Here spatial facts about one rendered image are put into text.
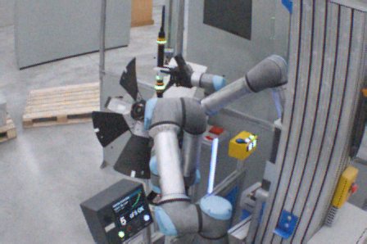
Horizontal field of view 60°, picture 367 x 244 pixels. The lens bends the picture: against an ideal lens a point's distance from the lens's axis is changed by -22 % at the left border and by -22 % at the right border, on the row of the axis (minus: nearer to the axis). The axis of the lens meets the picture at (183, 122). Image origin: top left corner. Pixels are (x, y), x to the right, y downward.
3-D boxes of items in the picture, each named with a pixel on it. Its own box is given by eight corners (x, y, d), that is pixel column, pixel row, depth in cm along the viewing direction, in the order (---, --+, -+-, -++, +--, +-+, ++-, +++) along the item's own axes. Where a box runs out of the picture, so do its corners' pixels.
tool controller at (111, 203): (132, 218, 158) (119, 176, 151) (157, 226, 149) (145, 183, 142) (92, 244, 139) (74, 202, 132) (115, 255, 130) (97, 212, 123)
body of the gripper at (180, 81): (167, 85, 194) (189, 90, 189) (167, 69, 190) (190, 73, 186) (174, 80, 200) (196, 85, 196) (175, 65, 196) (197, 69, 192)
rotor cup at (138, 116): (142, 106, 224) (130, 97, 213) (164, 105, 218) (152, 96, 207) (138, 130, 220) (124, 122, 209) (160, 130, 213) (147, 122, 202)
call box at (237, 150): (241, 146, 229) (243, 129, 225) (255, 151, 224) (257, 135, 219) (227, 157, 218) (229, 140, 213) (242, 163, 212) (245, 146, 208)
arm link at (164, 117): (204, 230, 125) (183, 90, 149) (160, 234, 122) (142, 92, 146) (197, 236, 136) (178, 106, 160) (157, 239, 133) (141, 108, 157)
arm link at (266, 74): (278, 86, 149) (192, 129, 179) (285, 79, 158) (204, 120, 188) (264, 61, 148) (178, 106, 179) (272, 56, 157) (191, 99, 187)
